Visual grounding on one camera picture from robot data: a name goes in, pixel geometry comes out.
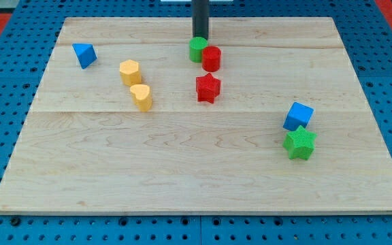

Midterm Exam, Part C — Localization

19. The red star block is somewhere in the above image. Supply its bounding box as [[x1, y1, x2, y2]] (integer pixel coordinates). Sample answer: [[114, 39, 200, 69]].
[[195, 73, 221, 103]]

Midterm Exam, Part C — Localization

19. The blue triangular prism block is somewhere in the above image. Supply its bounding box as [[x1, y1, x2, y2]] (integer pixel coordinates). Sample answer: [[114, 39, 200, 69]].
[[72, 43, 97, 69]]

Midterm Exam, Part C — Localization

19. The blue cube block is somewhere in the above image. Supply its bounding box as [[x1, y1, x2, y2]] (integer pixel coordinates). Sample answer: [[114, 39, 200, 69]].
[[282, 102, 314, 131]]

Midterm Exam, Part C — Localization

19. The green star block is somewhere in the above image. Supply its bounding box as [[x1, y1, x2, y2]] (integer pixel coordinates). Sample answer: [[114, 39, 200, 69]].
[[282, 125, 318, 161]]

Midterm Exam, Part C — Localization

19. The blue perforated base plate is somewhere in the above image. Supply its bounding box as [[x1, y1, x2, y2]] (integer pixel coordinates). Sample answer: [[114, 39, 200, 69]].
[[0, 1, 392, 244]]

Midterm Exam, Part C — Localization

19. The light wooden board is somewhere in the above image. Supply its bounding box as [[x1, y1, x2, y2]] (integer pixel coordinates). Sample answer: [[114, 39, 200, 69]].
[[0, 17, 392, 216]]

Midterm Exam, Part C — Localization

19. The green cylinder block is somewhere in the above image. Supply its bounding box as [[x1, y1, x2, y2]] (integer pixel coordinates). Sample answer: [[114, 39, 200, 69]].
[[189, 37, 208, 63]]

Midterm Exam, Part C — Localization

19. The red cylinder block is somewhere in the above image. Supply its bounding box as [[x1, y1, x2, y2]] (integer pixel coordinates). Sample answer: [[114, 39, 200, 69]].
[[202, 46, 221, 72]]

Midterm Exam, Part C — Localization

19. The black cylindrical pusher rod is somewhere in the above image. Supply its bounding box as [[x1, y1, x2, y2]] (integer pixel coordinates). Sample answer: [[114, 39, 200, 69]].
[[191, 0, 210, 39]]

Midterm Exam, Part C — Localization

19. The yellow hexagon block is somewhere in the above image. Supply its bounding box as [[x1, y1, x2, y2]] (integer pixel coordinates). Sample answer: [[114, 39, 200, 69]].
[[119, 59, 142, 86]]

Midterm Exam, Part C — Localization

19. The yellow heart block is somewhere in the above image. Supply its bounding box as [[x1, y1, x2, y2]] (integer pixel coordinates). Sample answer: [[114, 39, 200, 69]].
[[130, 84, 152, 112]]

